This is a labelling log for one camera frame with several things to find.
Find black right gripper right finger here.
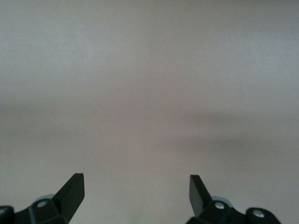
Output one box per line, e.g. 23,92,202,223
186,175,281,224

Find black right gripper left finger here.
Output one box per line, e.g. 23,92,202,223
0,173,85,224

